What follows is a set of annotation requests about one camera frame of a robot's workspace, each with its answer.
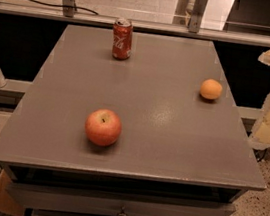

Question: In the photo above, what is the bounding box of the cardboard box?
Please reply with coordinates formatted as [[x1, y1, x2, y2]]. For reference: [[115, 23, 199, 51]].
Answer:
[[0, 171, 25, 216]]

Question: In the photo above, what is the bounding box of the grey drawer cabinet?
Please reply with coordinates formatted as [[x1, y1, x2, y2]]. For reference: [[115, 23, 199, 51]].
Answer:
[[0, 25, 265, 216]]

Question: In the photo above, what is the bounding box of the right metal railing post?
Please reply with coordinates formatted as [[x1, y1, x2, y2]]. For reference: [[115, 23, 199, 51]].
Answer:
[[188, 0, 209, 33]]

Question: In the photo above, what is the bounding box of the orange fruit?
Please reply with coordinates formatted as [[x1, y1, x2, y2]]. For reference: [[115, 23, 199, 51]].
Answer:
[[200, 79, 223, 100]]

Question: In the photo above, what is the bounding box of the upper drawer knob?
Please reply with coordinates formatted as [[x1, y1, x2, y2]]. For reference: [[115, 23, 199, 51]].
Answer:
[[117, 207, 127, 216]]

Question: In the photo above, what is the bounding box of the red cola can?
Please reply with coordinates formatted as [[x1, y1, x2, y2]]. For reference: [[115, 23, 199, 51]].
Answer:
[[112, 18, 133, 60]]

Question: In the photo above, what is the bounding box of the red apple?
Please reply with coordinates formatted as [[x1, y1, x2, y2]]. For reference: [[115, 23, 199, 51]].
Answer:
[[84, 109, 122, 147]]

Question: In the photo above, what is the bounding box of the black cable behind railing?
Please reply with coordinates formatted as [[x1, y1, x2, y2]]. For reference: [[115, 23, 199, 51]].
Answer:
[[0, 0, 101, 17]]

